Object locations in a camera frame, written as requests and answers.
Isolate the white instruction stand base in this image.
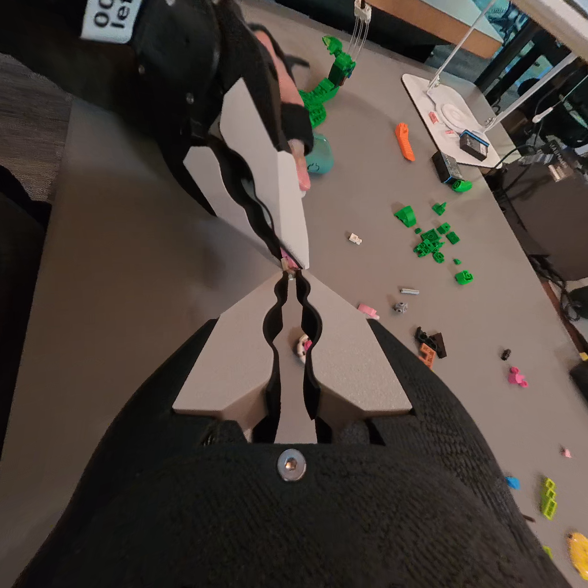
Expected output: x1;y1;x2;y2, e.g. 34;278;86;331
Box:
401;0;588;169

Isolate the yellow rounded brick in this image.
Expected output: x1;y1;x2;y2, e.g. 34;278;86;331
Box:
567;531;588;581

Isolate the lime brick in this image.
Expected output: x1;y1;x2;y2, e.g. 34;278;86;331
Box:
541;477;558;520

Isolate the group of green bricks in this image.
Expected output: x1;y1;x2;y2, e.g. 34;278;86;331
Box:
394;201;474;286

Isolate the green brick plant stem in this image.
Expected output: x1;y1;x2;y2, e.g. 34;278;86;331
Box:
298;35;357;130

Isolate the black box blue trim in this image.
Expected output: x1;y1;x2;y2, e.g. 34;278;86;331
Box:
459;130;489;162
431;150;463;184

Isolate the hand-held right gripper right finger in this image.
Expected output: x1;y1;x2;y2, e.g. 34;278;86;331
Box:
295;270;413;445

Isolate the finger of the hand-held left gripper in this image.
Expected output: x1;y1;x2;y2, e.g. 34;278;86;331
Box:
183;146;283;259
219;77;310;270

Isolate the grey desk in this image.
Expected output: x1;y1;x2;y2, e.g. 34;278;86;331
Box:
0;0;588;588

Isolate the person's left hand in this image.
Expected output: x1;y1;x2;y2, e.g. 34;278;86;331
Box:
253;28;316;193

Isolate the teal round pot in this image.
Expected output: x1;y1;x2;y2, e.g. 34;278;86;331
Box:
304;134;334;175

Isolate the black power adapter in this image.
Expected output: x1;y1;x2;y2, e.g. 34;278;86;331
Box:
569;360;588;401

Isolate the orange brick separator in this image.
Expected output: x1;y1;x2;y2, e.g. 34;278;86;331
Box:
394;122;417;162

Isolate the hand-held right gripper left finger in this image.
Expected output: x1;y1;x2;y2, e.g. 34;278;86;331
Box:
173;270;288;443

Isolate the person's torso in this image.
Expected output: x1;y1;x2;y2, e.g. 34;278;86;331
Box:
0;164;52;450

